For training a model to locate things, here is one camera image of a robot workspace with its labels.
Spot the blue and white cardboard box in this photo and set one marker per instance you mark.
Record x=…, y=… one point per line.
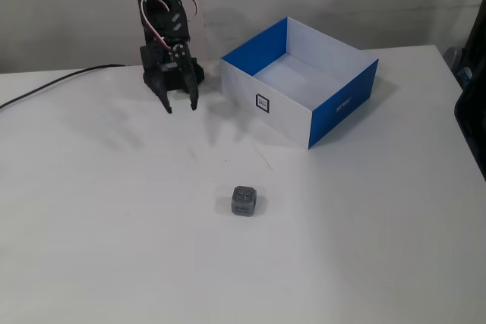
x=281, y=115

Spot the blue label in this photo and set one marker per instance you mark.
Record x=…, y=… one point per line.
x=464, y=76

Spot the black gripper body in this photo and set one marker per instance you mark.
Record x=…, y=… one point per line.
x=169, y=75

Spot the gray rounded object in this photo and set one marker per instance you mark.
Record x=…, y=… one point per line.
x=452, y=59

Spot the black moulded case tray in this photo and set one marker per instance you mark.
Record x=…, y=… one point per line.
x=472, y=130

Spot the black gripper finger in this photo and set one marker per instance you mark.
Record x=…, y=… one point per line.
x=189, y=77
x=159, y=89

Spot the gray block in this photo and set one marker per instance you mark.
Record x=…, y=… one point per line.
x=243, y=204

